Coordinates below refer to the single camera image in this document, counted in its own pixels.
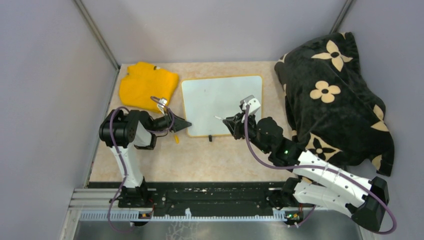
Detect corner metal post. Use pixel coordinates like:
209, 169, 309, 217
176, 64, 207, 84
329, 0, 356, 34
72, 0, 121, 71

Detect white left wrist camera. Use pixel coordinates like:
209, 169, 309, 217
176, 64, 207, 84
157, 98, 168, 115

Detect yellow framed whiteboard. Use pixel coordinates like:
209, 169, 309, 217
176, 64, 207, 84
181, 75, 263, 137

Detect black floral blanket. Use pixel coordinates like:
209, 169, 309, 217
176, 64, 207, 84
274, 32, 395, 177

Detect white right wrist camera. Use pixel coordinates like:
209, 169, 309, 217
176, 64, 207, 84
240, 95, 261, 116

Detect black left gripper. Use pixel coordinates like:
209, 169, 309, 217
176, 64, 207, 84
149, 107, 192, 133

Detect right corner metal post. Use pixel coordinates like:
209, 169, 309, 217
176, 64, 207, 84
329, 0, 356, 34

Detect yellow folded cloth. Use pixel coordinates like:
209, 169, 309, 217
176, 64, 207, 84
118, 62, 180, 113

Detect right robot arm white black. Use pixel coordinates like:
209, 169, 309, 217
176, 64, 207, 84
222, 112, 397, 234

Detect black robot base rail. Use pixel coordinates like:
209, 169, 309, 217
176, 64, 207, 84
109, 180, 306, 227

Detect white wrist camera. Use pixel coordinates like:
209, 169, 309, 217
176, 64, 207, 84
240, 95, 261, 116
157, 98, 168, 115

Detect yellow marker cap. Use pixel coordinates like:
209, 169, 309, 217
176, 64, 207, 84
174, 135, 180, 144

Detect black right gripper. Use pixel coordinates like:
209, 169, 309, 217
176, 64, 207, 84
223, 110, 271, 154

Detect left corner metal post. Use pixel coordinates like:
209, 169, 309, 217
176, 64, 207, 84
72, 0, 121, 71

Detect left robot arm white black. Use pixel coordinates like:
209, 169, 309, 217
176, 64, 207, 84
98, 106, 192, 208

